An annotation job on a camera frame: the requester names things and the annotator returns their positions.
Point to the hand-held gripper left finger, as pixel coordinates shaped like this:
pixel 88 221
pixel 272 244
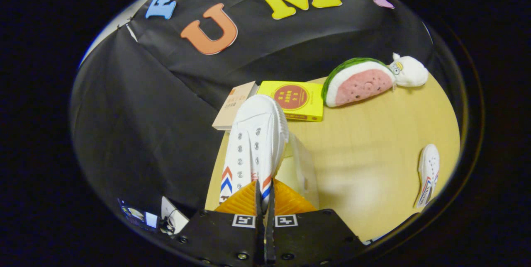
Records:
pixel 224 234

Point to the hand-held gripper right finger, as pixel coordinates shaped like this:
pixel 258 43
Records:
pixel 307 234

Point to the beige fabric storage box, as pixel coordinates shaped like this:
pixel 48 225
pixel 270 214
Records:
pixel 300 167

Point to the white canvas shoe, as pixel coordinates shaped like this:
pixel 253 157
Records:
pixel 253 134
pixel 429 171

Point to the white paper sheet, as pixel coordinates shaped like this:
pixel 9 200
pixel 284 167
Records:
pixel 174 217

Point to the yellow book with red circle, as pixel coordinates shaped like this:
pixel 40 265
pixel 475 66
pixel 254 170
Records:
pixel 294 99

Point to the watermelon slice plush toy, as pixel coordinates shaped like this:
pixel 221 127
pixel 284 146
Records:
pixel 361 84

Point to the white plush toy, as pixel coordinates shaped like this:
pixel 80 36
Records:
pixel 410 72

